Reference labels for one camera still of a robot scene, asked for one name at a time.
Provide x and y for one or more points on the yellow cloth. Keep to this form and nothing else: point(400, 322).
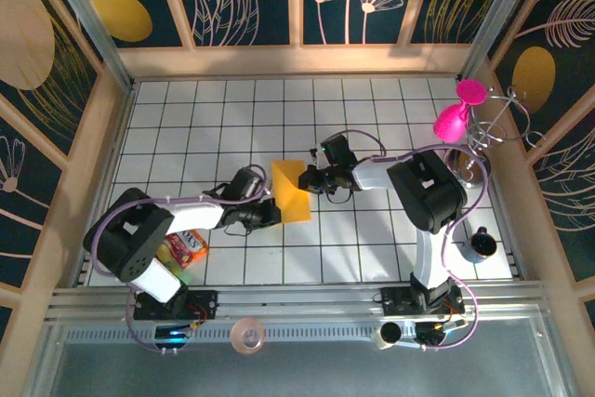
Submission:
point(293, 197)

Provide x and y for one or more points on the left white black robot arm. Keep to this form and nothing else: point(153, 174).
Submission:
point(130, 243)

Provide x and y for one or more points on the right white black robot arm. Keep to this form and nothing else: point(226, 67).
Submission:
point(427, 192)

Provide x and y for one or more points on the orange snack bag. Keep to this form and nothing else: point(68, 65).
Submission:
point(186, 248)

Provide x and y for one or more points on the pink tape roll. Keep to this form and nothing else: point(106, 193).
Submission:
point(239, 336)

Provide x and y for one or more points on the pink plastic goblet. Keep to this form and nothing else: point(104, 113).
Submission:
point(451, 125)

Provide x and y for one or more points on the left black controller box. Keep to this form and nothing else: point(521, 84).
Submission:
point(172, 336)

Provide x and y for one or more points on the black controller box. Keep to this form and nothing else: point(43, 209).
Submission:
point(172, 336)
point(432, 334)

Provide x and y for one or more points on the grey metal panel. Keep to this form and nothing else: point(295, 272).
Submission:
point(297, 374)

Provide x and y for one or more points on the dark mug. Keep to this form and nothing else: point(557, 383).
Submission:
point(481, 246)

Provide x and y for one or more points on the white tape roll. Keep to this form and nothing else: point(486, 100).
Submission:
point(379, 341)

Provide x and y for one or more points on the right black controller box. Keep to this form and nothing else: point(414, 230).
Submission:
point(432, 334)

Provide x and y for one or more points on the aluminium mounting rail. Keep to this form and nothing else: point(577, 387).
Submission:
point(297, 297)

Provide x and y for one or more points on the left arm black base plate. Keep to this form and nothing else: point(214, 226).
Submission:
point(204, 304)

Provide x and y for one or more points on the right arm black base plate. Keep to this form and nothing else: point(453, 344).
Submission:
point(395, 301)

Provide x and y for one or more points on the aluminium frame post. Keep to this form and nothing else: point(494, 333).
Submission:
point(86, 20)
point(499, 20)

